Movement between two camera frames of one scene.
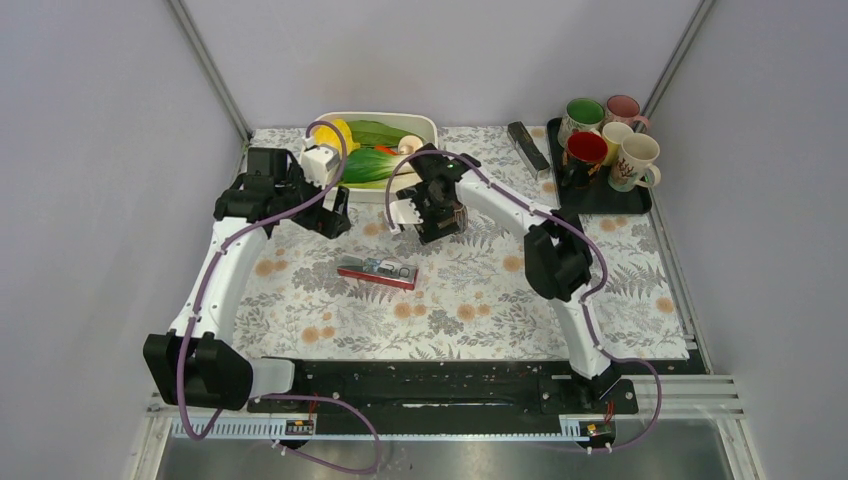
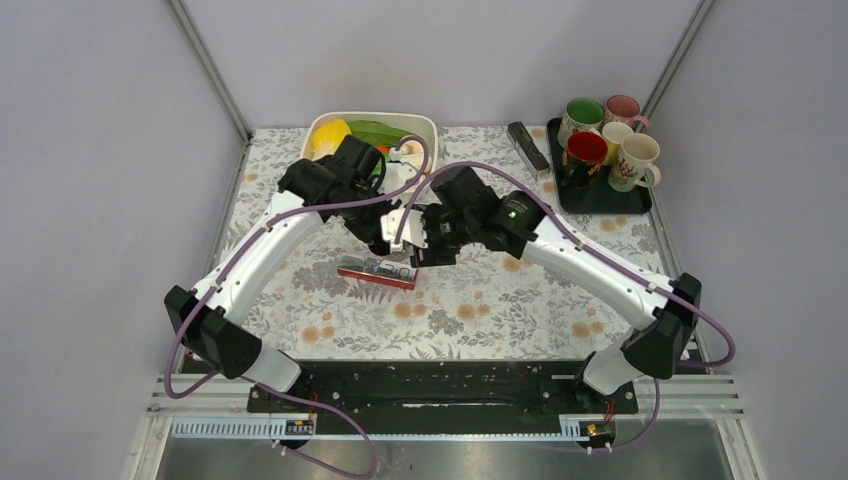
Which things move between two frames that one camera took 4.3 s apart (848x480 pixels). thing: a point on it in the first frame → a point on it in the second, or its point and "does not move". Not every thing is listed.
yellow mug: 613,134 does not move
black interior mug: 583,155 does not move
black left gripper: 328,222 → 372,233
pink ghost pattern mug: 624,109 does not move
